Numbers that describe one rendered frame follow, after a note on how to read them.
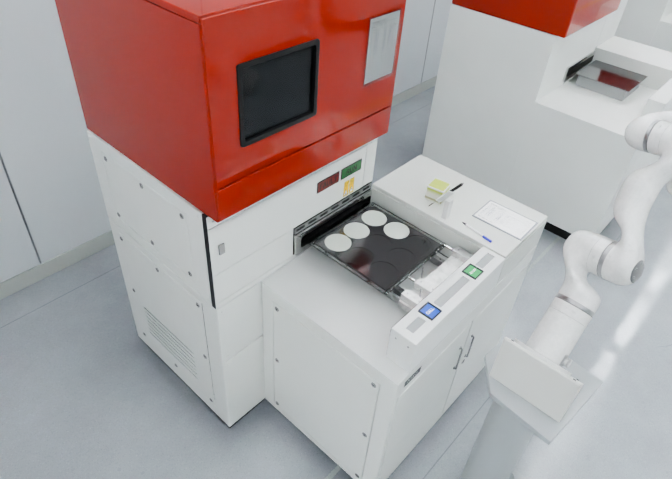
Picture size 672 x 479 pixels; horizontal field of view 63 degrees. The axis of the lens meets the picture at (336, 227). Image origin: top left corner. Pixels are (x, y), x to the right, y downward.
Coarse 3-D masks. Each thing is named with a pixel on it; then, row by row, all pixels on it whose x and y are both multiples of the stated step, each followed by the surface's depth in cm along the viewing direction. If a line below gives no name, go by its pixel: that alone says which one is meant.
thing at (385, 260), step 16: (368, 208) 223; (384, 224) 215; (320, 240) 205; (352, 240) 207; (368, 240) 207; (384, 240) 208; (400, 240) 208; (416, 240) 209; (432, 240) 210; (336, 256) 199; (352, 256) 200; (368, 256) 200; (384, 256) 201; (400, 256) 201; (416, 256) 202; (368, 272) 194; (384, 272) 194; (400, 272) 195; (384, 288) 188
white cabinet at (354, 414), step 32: (512, 288) 228; (288, 320) 197; (480, 320) 211; (288, 352) 208; (320, 352) 191; (352, 352) 177; (448, 352) 196; (480, 352) 241; (288, 384) 221; (320, 384) 202; (352, 384) 186; (384, 384) 172; (416, 384) 183; (448, 384) 222; (288, 416) 235; (320, 416) 214; (352, 416) 196; (384, 416) 181; (416, 416) 205; (320, 448) 227; (352, 448) 207; (384, 448) 192
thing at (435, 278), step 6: (450, 258) 205; (444, 264) 202; (450, 264) 203; (456, 264) 203; (438, 270) 200; (444, 270) 200; (450, 270) 200; (432, 276) 197; (438, 276) 197; (444, 276) 197; (432, 282) 195; (438, 282) 195; (414, 288) 192; (402, 306) 187; (408, 306) 185
